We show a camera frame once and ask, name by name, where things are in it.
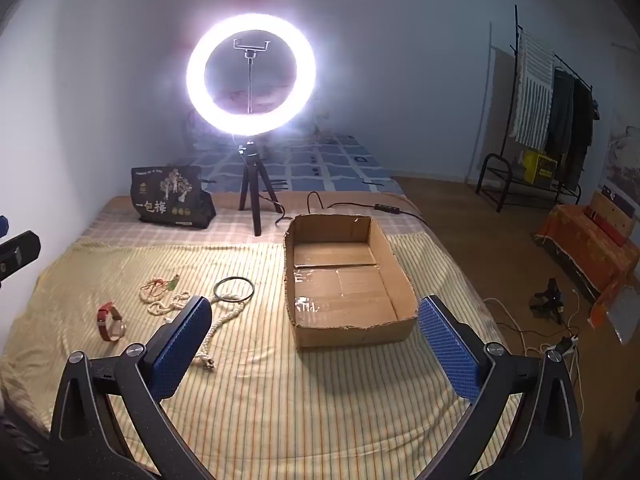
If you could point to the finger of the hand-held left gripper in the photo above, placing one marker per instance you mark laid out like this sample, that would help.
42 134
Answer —
20 255
3 226

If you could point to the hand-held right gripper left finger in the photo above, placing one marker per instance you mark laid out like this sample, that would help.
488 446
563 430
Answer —
182 347

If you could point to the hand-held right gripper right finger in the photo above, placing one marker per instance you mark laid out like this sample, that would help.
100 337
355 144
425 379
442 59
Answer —
450 350

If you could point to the dark thin bangle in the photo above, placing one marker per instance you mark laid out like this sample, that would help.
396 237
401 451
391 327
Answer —
234 278

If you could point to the cardboard box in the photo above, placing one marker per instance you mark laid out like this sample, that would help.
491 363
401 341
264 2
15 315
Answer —
345 290

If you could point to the small black floor tripod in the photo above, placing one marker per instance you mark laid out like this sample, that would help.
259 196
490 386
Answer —
550 295

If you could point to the black printed bag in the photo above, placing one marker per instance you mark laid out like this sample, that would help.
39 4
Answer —
165 195

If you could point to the black tabletop tripod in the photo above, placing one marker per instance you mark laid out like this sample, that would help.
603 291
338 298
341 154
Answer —
255 195

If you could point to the orange covered bench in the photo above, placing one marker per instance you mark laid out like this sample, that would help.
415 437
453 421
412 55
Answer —
580 240

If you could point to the silver plastic sheet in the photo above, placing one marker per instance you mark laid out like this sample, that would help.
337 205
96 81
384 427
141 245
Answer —
625 315

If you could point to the dark cloth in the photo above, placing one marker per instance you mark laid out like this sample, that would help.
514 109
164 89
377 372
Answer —
20 445

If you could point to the yellow box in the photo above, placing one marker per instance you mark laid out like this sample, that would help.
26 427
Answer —
540 166

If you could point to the wooden board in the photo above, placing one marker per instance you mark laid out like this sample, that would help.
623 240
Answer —
612 212

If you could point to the dark hanging garment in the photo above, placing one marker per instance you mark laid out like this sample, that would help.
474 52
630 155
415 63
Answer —
582 130
560 110

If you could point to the striped hanging towel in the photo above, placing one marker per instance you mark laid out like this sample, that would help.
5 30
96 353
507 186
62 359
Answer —
532 90

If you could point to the phone clamp on stalk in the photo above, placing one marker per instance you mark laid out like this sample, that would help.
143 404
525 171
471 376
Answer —
249 50

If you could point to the black metal clothes rack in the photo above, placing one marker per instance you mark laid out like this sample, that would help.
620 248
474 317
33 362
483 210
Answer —
514 35

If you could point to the wall poster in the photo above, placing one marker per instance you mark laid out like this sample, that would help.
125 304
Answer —
625 160

